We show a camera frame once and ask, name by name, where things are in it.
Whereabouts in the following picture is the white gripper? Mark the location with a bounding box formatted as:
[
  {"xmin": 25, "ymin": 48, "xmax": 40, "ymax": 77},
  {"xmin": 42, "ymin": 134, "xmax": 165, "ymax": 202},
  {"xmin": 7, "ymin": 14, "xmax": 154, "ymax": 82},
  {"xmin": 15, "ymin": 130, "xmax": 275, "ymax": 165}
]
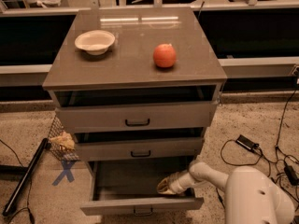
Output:
[{"xmin": 157, "ymin": 171, "xmax": 197, "ymax": 195}]

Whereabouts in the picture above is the grey bottom drawer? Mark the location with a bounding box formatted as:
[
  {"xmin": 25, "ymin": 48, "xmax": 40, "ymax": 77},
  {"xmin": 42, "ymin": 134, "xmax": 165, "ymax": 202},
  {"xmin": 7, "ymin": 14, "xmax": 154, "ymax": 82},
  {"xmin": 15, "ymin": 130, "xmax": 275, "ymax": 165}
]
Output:
[{"xmin": 80, "ymin": 157, "xmax": 204, "ymax": 216}]

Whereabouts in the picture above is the grey drawer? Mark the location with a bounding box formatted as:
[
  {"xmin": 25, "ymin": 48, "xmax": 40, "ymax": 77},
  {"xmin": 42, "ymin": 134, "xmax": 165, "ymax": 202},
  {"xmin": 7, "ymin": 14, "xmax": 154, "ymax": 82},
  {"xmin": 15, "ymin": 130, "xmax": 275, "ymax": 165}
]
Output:
[
  {"xmin": 56, "ymin": 102, "xmax": 217, "ymax": 133},
  {"xmin": 75, "ymin": 137, "xmax": 204, "ymax": 161},
  {"xmin": 80, "ymin": 157, "xmax": 204, "ymax": 216}
]

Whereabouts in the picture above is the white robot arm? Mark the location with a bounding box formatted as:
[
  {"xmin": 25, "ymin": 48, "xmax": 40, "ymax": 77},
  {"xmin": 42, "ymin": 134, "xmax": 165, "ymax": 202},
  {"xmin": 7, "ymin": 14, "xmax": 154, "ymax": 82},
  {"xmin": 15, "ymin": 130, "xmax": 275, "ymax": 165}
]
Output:
[{"xmin": 157, "ymin": 161, "xmax": 295, "ymax": 224}]

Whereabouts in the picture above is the grey middle drawer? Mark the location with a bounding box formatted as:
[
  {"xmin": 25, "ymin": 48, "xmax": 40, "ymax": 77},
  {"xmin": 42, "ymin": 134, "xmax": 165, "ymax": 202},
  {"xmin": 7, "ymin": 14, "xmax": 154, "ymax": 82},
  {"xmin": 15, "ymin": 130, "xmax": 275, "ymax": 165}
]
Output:
[{"xmin": 75, "ymin": 137, "xmax": 204, "ymax": 161}]

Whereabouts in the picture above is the grey drawer cabinet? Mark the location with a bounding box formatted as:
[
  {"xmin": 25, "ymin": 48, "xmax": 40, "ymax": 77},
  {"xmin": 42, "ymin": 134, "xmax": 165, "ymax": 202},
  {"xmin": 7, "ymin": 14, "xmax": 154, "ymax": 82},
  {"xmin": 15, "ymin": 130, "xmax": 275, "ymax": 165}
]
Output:
[{"xmin": 42, "ymin": 7, "xmax": 228, "ymax": 185}]

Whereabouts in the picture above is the grey top drawer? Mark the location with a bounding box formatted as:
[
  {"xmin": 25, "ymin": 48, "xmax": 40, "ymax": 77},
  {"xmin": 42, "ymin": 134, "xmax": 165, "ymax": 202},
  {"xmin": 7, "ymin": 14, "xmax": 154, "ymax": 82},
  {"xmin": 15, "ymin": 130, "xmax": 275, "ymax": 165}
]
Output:
[{"xmin": 56, "ymin": 102, "xmax": 217, "ymax": 133}]

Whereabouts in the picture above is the black power adapter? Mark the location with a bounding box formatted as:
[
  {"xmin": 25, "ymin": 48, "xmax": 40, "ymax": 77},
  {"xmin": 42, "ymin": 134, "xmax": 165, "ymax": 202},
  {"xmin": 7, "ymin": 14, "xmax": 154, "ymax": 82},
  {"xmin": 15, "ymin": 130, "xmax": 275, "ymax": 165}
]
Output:
[
  {"xmin": 284, "ymin": 165, "xmax": 299, "ymax": 186},
  {"xmin": 236, "ymin": 134, "xmax": 259, "ymax": 151}
]

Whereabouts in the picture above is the blue tape cross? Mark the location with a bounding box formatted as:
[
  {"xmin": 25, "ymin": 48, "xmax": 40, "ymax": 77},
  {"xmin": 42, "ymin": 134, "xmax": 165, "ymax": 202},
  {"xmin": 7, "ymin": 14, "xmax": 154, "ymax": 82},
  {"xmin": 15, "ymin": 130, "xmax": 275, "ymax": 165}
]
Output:
[{"xmin": 52, "ymin": 161, "xmax": 76, "ymax": 186}]

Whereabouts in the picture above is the crumpled yellow paper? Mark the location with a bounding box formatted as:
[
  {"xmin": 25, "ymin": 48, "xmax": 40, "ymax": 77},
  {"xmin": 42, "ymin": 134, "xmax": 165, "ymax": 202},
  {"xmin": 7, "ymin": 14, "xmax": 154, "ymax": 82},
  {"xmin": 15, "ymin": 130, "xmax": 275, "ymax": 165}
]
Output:
[{"xmin": 50, "ymin": 132, "xmax": 75, "ymax": 150}]

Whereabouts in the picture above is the black bar left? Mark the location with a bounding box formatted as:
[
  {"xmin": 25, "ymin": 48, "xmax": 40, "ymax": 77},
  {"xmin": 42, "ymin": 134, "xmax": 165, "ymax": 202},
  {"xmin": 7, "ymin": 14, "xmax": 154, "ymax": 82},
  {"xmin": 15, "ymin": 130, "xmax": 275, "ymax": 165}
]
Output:
[{"xmin": 2, "ymin": 138, "xmax": 49, "ymax": 217}]

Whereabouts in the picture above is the red apple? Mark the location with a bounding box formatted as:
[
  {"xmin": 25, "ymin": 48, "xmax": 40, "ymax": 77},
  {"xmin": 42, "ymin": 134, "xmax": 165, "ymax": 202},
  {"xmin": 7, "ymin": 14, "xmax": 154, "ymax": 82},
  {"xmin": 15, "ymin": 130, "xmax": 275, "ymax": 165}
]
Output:
[{"xmin": 153, "ymin": 44, "xmax": 177, "ymax": 68}]

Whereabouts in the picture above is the white paper bowl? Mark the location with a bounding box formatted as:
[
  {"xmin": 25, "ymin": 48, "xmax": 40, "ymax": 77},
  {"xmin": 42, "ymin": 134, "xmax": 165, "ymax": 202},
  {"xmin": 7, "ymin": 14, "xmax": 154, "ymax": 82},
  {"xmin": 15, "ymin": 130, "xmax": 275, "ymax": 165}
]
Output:
[{"xmin": 75, "ymin": 30, "xmax": 115, "ymax": 55}]

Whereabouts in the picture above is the wire mesh basket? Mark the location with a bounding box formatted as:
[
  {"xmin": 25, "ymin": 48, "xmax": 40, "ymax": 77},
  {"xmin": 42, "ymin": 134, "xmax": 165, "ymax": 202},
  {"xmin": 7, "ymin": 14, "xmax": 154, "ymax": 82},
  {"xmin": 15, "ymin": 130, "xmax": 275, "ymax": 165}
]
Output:
[{"xmin": 48, "ymin": 117, "xmax": 79, "ymax": 161}]

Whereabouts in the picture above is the black cable left floor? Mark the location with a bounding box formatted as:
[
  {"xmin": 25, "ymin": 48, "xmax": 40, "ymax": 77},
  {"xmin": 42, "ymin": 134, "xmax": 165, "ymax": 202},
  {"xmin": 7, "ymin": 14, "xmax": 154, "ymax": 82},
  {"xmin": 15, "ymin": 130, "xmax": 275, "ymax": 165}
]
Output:
[{"xmin": 0, "ymin": 139, "xmax": 36, "ymax": 224}]

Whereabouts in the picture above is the black cable on floor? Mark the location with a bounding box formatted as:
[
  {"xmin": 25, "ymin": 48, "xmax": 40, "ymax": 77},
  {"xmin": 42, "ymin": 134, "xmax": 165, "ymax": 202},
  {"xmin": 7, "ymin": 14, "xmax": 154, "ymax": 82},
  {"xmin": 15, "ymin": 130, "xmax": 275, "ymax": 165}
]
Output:
[{"xmin": 215, "ymin": 87, "xmax": 299, "ymax": 217}]

